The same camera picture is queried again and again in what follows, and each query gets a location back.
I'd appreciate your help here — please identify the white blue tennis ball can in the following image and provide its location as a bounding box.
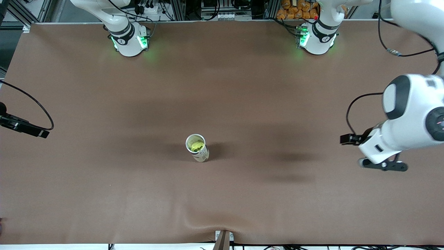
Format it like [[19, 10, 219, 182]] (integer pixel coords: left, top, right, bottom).
[[185, 134, 209, 163]]

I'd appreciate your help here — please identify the yellow Wilson tennis ball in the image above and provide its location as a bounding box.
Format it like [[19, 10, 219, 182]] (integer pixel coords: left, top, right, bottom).
[[189, 138, 205, 153]]

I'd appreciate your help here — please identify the white power strip with plugs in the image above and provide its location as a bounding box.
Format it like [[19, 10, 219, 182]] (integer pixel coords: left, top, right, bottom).
[[134, 0, 163, 16]]

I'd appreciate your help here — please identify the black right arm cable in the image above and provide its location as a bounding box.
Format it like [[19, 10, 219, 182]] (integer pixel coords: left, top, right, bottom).
[[0, 80, 54, 131]]

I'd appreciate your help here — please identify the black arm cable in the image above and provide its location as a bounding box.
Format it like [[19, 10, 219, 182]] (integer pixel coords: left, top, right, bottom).
[[346, 0, 444, 138], [0, 80, 54, 131]]

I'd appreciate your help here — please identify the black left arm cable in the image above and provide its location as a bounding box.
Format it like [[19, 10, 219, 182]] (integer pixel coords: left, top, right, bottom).
[[346, 0, 444, 138]]

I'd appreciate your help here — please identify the aluminium frame strut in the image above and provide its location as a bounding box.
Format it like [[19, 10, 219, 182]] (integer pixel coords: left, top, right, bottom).
[[5, 0, 52, 27]]

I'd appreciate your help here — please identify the aluminium frame post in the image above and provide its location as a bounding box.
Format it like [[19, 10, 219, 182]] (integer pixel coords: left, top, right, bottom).
[[170, 0, 186, 20], [264, 0, 280, 19]]

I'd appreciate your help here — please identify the aluminium camera post profile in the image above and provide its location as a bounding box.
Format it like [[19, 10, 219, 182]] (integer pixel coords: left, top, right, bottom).
[[214, 230, 234, 250]]

